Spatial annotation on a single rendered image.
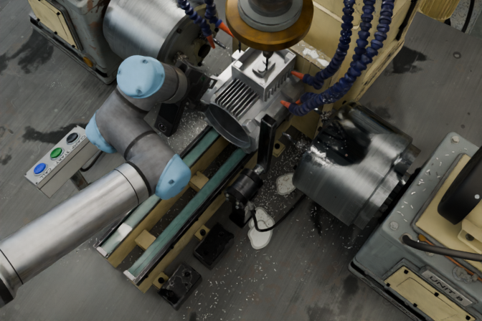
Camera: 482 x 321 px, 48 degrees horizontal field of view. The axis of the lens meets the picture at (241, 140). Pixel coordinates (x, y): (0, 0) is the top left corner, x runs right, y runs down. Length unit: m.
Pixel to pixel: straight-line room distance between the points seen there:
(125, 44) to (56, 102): 0.39
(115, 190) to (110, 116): 0.15
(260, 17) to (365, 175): 0.39
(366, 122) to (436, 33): 0.71
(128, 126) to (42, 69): 0.82
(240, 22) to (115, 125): 0.32
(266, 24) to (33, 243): 0.58
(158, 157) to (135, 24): 0.50
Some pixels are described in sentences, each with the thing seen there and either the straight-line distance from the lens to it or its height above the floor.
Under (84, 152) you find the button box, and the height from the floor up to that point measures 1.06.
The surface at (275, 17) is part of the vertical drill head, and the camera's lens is 1.09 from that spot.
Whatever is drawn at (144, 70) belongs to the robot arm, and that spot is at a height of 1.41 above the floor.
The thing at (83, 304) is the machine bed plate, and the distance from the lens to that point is 1.48.
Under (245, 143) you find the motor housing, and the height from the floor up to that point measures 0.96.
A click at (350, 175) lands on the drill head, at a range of 1.18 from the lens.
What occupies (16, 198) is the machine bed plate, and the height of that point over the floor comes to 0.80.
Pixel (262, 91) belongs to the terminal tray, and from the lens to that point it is 1.26.
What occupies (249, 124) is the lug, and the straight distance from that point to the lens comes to 1.26.
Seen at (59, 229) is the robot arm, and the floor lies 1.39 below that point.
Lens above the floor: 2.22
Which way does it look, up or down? 65 degrees down
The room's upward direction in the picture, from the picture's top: 1 degrees clockwise
